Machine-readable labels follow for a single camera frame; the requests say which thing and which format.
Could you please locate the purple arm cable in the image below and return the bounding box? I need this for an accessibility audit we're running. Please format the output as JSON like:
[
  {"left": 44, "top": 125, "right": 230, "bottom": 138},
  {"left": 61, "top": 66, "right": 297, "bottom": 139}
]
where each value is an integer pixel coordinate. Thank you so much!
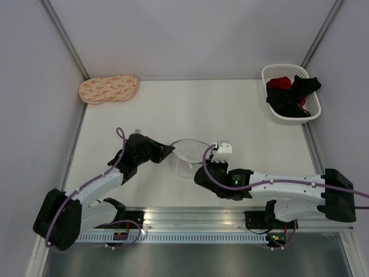
[
  {"left": 202, "top": 144, "right": 369, "bottom": 200},
  {"left": 44, "top": 126, "right": 127, "bottom": 249}
]

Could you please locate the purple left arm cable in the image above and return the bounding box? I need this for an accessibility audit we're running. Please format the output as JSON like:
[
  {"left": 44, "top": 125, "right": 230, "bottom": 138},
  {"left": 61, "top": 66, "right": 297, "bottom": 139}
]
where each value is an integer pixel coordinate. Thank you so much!
[{"left": 44, "top": 126, "right": 127, "bottom": 249}]

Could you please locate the pink patterned bra case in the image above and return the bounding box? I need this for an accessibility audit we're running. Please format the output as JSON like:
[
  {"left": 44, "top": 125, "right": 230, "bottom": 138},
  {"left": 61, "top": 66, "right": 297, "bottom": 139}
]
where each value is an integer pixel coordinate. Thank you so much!
[{"left": 78, "top": 74, "right": 140, "bottom": 104}]

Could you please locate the round white mesh laundry bag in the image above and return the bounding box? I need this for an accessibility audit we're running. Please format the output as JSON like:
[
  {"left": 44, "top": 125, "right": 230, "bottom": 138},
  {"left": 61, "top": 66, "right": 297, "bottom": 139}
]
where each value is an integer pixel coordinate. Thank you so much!
[{"left": 169, "top": 138, "right": 209, "bottom": 178}]

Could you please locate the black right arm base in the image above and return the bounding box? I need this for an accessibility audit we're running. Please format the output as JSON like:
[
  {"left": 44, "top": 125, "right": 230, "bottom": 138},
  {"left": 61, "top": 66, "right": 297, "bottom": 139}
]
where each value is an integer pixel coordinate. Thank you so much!
[{"left": 244, "top": 211, "right": 270, "bottom": 230}]

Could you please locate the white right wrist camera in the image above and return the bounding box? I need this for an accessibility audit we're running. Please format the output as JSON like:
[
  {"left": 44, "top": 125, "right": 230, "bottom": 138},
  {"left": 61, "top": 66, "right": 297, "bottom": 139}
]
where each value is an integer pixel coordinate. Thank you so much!
[{"left": 211, "top": 141, "right": 233, "bottom": 163}]

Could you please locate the white plastic basket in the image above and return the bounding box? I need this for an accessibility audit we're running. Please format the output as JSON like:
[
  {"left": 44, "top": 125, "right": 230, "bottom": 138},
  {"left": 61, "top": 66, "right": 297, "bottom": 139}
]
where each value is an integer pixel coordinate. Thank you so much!
[{"left": 261, "top": 64, "right": 322, "bottom": 125}]

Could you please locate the black underwear garment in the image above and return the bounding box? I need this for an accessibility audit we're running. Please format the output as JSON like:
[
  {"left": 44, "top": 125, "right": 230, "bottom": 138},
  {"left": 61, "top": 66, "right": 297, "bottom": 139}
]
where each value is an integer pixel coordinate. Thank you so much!
[{"left": 266, "top": 75, "right": 321, "bottom": 118}]

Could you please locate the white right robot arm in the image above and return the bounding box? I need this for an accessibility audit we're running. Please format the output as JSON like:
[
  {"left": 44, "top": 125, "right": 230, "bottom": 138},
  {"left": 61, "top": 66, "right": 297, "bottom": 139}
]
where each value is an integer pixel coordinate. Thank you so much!
[{"left": 194, "top": 161, "right": 356, "bottom": 228}]

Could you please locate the aluminium mounting rail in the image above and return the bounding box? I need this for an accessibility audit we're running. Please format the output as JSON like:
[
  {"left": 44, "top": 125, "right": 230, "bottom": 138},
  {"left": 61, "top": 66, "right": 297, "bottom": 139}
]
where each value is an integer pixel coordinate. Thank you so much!
[{"left": 74, "top": 206, "right": 355, "bottom": 231}]

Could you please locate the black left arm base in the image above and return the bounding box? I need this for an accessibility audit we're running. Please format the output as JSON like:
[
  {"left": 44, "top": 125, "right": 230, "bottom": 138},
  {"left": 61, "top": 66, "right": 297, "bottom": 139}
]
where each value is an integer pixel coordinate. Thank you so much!
[{"left": 96, "top": 210, "right": 145, "bottom": 230}]

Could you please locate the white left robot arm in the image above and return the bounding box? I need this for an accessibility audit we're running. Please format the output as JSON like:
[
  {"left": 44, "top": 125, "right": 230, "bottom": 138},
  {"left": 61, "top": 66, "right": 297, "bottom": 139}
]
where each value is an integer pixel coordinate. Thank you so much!
[{"left": 32, "top": 133, "right": 175, "bottom": 251}]

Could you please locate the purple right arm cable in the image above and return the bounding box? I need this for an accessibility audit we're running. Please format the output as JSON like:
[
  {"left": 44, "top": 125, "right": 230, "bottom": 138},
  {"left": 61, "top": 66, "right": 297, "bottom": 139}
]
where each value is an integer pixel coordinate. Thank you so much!
[{"left": 202, "top": 144, "right": 369, "bottom": 200}]

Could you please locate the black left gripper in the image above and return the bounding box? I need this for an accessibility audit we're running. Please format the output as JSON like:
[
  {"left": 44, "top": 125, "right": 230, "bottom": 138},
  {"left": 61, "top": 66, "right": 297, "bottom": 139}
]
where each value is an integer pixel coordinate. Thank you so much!
[{"left": 135, "top": 136, "right": 174, "bottom": 165}]

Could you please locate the white slotted cable duct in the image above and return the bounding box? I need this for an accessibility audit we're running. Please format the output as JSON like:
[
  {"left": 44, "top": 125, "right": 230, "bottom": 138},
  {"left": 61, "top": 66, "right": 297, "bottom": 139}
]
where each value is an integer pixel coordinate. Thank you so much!
[{"left": 77, "top": 231, "right": 268, "bottom": 244}]

